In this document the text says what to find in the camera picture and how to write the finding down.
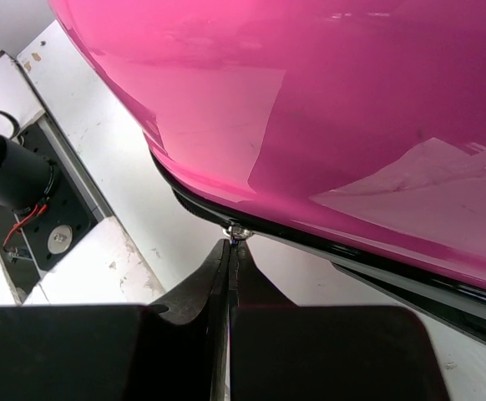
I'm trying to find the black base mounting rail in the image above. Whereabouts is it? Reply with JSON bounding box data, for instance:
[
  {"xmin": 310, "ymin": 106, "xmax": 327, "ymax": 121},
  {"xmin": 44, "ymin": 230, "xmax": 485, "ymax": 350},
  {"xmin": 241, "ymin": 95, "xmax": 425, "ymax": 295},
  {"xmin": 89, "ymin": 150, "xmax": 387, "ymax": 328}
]
[{"xmin": 0, "ymin": 124, "xmax": 98, "ymax": 302}]

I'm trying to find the pink hard-shell suitcase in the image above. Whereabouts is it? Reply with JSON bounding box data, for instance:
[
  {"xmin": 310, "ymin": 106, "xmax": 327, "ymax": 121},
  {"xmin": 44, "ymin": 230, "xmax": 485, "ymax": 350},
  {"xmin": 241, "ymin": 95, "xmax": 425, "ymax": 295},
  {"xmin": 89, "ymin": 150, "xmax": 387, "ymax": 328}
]
[{"xmin": 50, "ymin": 1, "xmax": 486, "ymax": 343}]

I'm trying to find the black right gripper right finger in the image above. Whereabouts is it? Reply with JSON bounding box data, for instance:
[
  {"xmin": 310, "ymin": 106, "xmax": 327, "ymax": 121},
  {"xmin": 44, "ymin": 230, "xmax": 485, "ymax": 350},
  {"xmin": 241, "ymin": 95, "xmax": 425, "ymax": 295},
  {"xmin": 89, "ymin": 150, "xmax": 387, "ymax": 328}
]
[{"xmin": 228, "ymin": 242, "xmax": 449, "ymax": 400}]

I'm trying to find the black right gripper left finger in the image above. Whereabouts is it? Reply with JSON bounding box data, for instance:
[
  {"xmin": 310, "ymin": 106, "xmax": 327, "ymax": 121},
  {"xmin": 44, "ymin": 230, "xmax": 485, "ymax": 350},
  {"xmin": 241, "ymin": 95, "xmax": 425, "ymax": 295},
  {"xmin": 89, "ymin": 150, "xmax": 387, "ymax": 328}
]
[{"xmin": 0, "ymin": 240, "xmax": 230, "ymax": 400}]

